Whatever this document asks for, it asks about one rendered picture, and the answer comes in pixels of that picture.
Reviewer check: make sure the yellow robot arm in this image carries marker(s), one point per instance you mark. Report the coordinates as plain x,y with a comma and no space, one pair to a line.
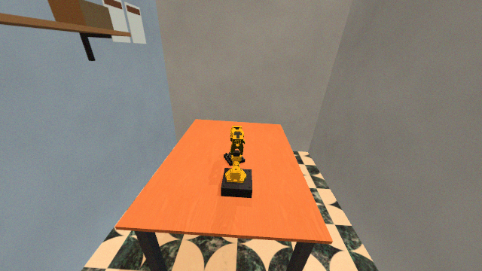
236,155

